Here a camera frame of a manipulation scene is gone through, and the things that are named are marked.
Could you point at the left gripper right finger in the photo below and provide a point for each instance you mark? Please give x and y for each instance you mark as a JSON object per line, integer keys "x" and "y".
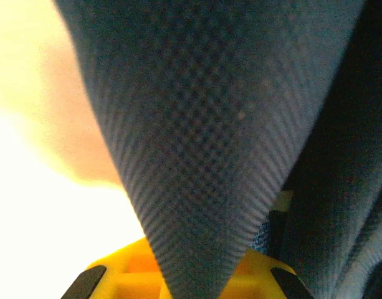
{"x": 262, "y": 277}

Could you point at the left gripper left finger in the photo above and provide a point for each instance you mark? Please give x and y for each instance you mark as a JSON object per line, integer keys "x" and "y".
{"x": 128, "y": 274}

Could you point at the navy blue backpack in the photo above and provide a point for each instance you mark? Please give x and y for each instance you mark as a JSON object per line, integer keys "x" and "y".
{"x": 209, "y": 109}

